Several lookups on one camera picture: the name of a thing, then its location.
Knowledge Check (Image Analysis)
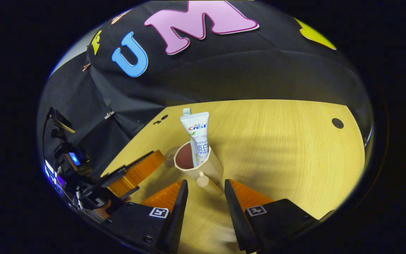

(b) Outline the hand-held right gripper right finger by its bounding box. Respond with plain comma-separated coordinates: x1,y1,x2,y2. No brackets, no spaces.
224,179,320,254

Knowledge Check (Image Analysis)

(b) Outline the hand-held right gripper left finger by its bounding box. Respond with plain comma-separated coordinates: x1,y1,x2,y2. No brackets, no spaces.
103,179,189,254

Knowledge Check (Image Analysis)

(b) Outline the beige cup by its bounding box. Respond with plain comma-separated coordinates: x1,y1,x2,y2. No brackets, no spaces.
173,141,224,196

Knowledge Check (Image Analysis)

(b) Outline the white toothpaste tube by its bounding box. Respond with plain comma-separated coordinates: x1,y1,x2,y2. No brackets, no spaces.
180,112,210,167

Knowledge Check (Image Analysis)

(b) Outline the wooden desktop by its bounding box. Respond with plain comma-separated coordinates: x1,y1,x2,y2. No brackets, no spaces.
101,99,365,254

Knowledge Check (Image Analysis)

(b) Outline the black backdrop cloth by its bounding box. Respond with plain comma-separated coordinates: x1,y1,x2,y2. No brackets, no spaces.
37,0,374,177

